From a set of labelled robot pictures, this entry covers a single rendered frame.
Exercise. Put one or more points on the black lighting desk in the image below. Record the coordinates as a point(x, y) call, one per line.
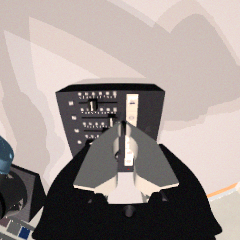
point(139, 103)

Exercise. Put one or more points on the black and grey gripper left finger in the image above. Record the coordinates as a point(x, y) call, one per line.
point(92, 170)

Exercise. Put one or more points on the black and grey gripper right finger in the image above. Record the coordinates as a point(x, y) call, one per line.
point(156, 168)

